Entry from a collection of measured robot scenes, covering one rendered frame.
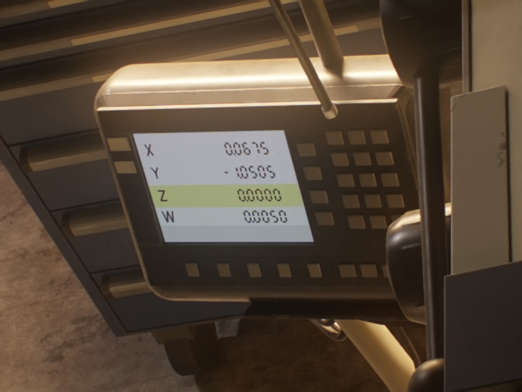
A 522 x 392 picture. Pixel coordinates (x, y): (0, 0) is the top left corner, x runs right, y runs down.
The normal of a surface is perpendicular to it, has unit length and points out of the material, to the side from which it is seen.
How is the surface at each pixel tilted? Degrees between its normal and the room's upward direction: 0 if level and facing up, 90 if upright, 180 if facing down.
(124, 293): 90
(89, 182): 90
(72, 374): 0
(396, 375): 52
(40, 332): 0
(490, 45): 45
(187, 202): 71
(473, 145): 0
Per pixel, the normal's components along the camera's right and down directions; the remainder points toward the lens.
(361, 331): -0.18, 0.17
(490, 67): -0.91, -0.31
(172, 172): -0.39, 0.51
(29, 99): -0.11, 0.75
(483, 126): -0.36, -0.65
